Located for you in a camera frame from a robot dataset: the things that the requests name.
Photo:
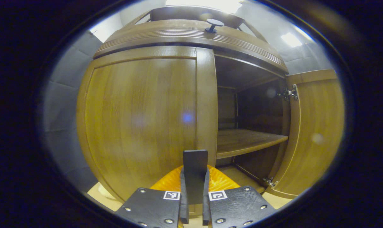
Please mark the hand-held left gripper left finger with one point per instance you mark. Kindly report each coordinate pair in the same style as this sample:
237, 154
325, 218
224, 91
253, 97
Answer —
184, 205

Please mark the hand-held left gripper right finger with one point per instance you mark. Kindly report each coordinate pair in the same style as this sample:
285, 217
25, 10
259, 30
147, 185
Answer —
206, 205

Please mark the wooden double-door shoe cabinet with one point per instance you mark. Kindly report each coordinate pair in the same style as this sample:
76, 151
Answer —
248, 139

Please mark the wooden cabinet door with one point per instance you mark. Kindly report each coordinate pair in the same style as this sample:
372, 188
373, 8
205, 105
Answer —
140, 120
318, 126

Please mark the black round drawer knob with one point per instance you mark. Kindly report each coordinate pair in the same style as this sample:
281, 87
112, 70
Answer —
214, 22

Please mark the small ceiling light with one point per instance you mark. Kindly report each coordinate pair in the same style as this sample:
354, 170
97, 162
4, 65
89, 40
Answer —
290, 39

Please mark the large ceiling light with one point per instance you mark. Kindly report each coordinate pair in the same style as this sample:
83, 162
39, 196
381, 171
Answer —
204, 4

